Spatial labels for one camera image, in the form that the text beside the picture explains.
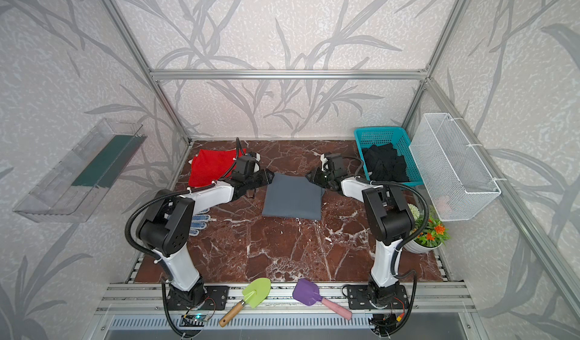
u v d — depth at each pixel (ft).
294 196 3.26
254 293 2.42
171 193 1.70
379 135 3.79
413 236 1.66
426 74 3.08
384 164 3.41
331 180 2.57
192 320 2.37
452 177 2.10
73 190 2.11
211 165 3.59
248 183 2.51
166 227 1.60
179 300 2.23
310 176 2.98
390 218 1.70
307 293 2.42
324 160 3.06
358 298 2.41
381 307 2.34
